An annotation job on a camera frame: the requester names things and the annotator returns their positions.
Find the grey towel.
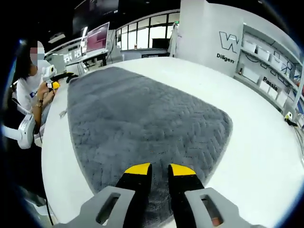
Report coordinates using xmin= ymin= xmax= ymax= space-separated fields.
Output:
xmin=59 ymin=66 xmax=234 ymax=223

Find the person's left hand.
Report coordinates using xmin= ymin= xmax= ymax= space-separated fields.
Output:
xmin=38 ymin=81 xmax=54 ymax=102

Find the pink screen monitor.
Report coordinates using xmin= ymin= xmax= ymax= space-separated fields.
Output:
xmin=85 ymin=21 xmax=111 ymax=54

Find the white worn device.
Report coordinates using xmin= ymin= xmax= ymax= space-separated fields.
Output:
xmin=2 ymin=113 xmax=37 ymax=150

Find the long white counter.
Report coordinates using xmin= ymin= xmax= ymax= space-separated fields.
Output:
xmin=120 ymin=47 xmax=171 ymax=62

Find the black monitor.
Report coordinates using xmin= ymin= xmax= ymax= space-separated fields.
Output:
xmin=152 ymin=38 xmax=171 ymax=49

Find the white hanging cloth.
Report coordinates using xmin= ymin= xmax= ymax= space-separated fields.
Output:
xmin=169 ymin=23 xmax=182 ymax=58

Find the small black yellow device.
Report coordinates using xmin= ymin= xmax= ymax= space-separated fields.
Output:
xmin=284 ymin=111 xmax=299 ymax=127

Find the grey metal shelf rack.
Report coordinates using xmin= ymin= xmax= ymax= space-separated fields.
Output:
xmin=293 ymin=76 xmax=304 ymax=133
xmin=234 ymin=22 xmax=304 ymax=115

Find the black framed window wall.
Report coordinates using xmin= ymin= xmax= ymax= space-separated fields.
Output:
xmin=115 ymin=10 xmax=181 ymax=52

